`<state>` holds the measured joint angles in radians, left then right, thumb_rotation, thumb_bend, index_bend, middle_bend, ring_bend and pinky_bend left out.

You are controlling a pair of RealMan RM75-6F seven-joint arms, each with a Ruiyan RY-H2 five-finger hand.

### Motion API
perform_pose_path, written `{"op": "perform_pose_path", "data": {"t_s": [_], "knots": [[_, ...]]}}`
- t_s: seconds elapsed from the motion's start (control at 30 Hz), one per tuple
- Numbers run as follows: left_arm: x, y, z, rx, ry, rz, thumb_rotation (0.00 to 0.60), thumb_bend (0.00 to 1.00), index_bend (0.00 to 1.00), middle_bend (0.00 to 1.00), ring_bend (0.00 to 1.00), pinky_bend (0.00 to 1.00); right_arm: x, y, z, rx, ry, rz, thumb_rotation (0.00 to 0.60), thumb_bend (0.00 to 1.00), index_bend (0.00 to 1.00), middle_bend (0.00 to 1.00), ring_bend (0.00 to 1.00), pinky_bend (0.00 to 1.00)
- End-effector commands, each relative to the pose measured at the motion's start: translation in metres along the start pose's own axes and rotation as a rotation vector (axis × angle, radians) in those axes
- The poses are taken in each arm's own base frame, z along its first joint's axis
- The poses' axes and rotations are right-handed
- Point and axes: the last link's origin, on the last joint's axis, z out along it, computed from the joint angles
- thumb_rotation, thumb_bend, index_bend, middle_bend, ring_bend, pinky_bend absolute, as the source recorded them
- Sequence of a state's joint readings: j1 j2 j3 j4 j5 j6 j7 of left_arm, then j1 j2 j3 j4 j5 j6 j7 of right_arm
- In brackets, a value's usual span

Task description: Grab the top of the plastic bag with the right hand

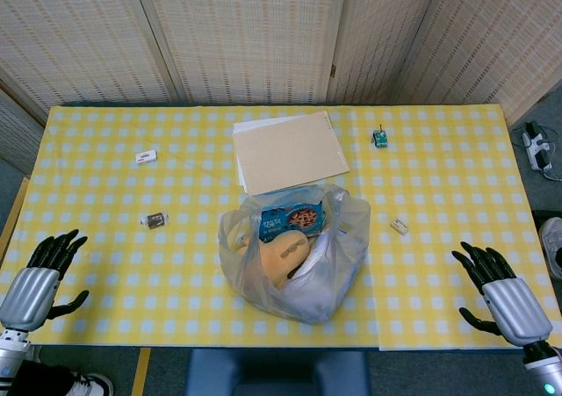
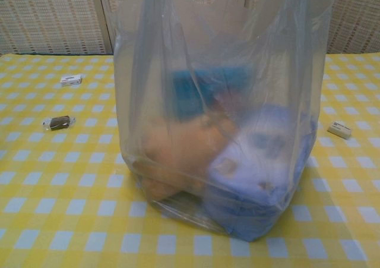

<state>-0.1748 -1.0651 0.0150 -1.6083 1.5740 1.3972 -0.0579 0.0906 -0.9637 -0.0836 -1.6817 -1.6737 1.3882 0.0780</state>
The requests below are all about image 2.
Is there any orange plush toy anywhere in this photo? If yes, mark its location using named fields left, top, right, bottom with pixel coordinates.
left=133, top=110, right=235, bottom=200

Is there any white eraser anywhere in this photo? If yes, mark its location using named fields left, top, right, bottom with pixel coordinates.
left=327, top=119, right=353, bottom=139

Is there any blue and white packet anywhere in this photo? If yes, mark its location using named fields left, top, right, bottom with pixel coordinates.
left=207, top=101, right=318, bottom=242

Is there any woven folding screen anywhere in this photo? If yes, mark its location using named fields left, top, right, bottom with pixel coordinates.
left=0, top=0, right=380, bottom=56

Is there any small white staple box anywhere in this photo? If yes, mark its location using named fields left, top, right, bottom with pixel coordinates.
left=60, top=74, right=83, bottom=87

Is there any yellow checked tablecloth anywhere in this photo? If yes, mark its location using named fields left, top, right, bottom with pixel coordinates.
left=0, top=53, right=380, bottom=268

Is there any teal box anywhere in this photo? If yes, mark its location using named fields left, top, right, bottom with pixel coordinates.
left=173, top=67, right=250, bottom=117

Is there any wrapped brown candy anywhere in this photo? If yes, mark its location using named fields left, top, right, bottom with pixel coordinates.
left=41, top=115, right=77, bottom=131

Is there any transparent plastic bag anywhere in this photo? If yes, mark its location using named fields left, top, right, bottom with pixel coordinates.
left=112, top=0, right=333, bottom=245

